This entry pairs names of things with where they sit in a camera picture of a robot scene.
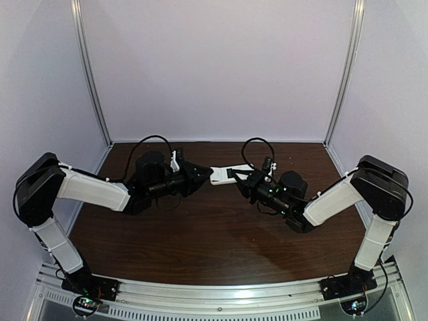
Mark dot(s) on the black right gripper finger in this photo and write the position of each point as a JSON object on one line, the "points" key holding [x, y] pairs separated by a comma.
{"points": [[240, 174], [244, 188]]}

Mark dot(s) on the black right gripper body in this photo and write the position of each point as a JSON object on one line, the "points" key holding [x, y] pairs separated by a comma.
{"points": [[251, 184]]}

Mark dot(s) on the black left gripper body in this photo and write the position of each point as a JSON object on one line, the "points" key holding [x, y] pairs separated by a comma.
{"points": [[186, 178]]}

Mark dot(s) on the white remote control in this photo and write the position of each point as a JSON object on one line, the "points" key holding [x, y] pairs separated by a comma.
{"points": [[220, 175]]}

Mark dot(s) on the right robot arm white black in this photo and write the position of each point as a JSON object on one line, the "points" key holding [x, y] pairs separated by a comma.
{"points": [[383, 187]]}

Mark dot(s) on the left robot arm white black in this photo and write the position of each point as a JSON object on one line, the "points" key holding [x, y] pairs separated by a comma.
{"points": [[48, 180]]}

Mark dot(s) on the right round circuit board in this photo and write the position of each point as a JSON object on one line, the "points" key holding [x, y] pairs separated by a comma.
{"points": [[355, 306]]}

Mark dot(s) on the round circuit board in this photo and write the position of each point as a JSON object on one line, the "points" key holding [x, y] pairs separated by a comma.
{"points": [[84, 307], [355, 306]]}

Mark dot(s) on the left round circuit board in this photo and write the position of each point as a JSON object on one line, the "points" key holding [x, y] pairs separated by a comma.
{"points": [[84, 307]]}

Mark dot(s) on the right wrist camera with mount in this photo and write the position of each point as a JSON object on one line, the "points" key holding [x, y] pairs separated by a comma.
{"points": [[269, 166]]}

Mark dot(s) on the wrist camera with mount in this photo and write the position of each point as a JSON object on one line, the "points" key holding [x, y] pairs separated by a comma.
{"points": [[269, 166], [176, 159]]}

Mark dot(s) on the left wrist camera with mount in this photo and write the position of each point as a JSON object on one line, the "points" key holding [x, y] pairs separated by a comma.
{"points": [[176, 159]]}

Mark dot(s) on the front aluminium rail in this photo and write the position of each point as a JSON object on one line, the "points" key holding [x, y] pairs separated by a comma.
{"points": [[301, 300]]}

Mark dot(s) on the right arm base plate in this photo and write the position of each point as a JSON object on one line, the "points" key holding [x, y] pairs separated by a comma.
{"points": [[350, 284]]}

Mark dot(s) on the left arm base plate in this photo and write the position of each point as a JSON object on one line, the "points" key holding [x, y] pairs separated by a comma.
{"points": [[89, 285]]}

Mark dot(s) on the right aluminium frame post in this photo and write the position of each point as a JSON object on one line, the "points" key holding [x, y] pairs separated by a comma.
{"points": [[351, 54]]}

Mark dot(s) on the aluminium frame post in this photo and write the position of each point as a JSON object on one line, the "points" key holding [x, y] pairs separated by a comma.
{"points": [[77, 16], [351, 54]]}

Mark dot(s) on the left aluminium frame post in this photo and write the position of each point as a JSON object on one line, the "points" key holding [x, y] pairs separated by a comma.
{"points": [[77, 16]]}

